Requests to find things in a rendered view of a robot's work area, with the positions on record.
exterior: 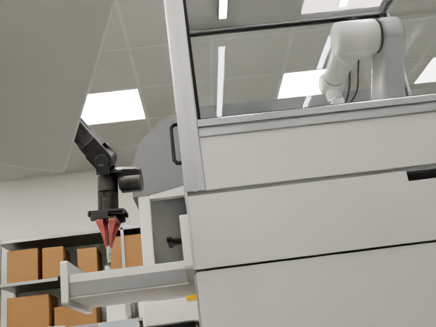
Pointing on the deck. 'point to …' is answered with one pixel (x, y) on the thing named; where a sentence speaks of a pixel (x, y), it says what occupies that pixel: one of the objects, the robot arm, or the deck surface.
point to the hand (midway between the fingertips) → (108, 244)
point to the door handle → (173, 144)
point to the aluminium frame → (291, 132)
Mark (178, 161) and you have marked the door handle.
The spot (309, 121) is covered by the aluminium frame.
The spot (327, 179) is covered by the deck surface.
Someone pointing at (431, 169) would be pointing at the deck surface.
